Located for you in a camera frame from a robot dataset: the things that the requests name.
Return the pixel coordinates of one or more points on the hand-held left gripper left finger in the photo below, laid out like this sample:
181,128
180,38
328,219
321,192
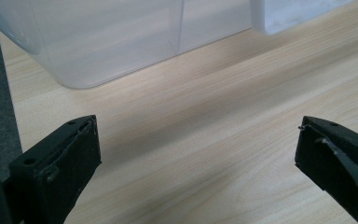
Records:
56,161

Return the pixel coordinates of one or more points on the clear plastic storage bin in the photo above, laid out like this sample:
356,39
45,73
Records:
105,40

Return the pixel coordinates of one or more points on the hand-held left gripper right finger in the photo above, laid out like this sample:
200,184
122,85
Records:
332,158

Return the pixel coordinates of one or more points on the white translucent plastic container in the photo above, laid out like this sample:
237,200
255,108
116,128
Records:
279,15

